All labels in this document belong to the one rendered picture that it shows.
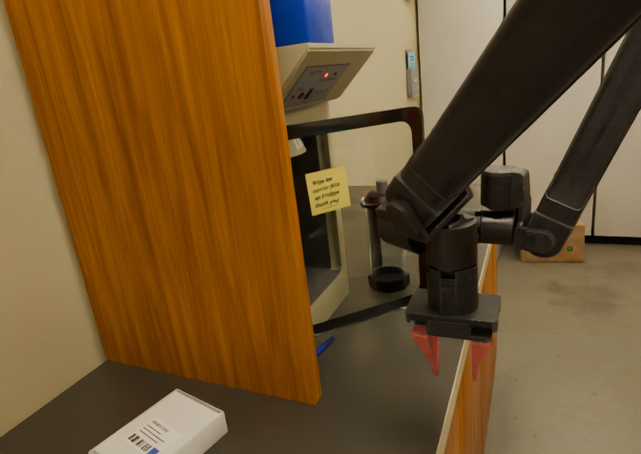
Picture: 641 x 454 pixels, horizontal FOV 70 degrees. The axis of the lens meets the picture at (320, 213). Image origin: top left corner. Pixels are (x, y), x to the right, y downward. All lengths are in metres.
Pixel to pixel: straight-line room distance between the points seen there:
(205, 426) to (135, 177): 0.41
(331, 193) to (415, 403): 0.38
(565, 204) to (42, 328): 0.94
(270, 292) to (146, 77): 0.38
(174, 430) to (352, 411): 0.28
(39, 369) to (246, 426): 0.44
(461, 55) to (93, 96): 3.19
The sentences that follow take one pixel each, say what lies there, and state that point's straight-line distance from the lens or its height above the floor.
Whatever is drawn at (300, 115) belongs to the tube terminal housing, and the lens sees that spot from 0.91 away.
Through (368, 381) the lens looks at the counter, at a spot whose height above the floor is 0.94.
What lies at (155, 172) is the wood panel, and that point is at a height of 1.34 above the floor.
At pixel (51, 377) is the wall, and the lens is 1.09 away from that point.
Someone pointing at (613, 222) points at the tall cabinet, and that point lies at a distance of 3.99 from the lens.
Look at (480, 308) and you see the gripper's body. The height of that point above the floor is 1.19.
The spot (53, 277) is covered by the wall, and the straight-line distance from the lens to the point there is 1.04.
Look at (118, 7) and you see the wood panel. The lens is 0.80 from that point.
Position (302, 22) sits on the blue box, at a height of 1.54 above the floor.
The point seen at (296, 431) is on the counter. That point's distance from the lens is 0.79.
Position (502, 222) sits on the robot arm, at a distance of 0.78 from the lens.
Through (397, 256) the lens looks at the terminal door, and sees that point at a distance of 0.91.
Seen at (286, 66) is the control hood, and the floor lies 1.48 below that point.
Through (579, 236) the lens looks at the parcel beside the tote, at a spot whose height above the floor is 0.20.
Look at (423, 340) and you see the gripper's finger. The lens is 0.57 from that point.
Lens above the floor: 1.46
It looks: 17 degrees down
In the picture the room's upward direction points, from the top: 7 degrees counter-clockwise
